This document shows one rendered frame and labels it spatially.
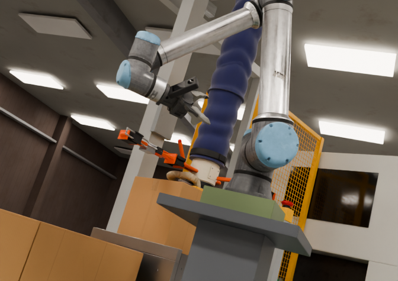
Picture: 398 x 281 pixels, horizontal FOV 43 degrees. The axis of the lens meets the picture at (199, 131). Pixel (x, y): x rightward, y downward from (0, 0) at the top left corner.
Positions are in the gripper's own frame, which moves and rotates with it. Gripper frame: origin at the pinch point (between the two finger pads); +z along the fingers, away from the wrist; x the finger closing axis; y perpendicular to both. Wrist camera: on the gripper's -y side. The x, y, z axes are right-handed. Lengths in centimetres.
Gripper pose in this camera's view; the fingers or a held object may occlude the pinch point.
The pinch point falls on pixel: (211, 109)
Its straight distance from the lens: 187.4
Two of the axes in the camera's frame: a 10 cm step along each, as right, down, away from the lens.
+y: -5.4, 6.1, 5.7
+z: 8.4, 3.8, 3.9
